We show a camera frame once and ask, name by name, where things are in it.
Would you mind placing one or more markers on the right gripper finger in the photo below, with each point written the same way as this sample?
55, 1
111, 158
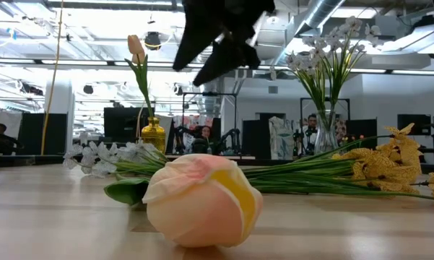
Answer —
202, 29
234, 54

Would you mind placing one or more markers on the amber glass bottle vase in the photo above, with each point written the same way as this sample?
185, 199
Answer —
153, 135

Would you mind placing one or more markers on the yellow artificial flower bunch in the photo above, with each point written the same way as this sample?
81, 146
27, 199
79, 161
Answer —
382, 169

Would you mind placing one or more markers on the tall clear glass vase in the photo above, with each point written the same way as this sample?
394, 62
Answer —
326, 142

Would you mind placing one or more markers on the black partition panel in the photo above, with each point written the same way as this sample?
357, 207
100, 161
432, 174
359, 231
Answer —
363, 128
254, 131

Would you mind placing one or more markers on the floral printed cloth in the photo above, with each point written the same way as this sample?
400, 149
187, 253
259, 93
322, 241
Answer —
187, 122

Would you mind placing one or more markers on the person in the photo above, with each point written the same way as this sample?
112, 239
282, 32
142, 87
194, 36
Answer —
312, 121
0, 129
206, 133

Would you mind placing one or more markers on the white green printed cloth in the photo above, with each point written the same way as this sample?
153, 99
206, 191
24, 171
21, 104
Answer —
283, 135

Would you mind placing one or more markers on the black office chair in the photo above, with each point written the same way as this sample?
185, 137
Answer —
200, 146

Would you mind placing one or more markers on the black monitor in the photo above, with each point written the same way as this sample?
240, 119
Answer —
414, 125
122, 122
30, 126

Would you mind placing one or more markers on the black desk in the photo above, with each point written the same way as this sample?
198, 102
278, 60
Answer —
433, 150

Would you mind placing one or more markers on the black metal stand frame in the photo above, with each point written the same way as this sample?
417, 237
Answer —
343, 98
209, 94

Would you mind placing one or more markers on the black ceiling camera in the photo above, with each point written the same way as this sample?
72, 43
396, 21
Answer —
152, 39

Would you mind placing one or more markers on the linear ceiling light rail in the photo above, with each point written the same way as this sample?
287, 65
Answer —
86, 63

